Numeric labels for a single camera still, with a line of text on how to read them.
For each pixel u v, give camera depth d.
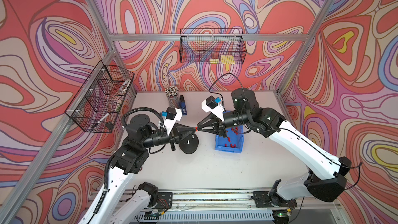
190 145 0.85
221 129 0.50
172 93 0.96
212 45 0.96
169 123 0.49
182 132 0.53
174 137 0.49
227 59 0.91
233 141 0.94
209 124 0.53
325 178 0.40
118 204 0.54
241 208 0.72
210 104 0.47
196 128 0.56
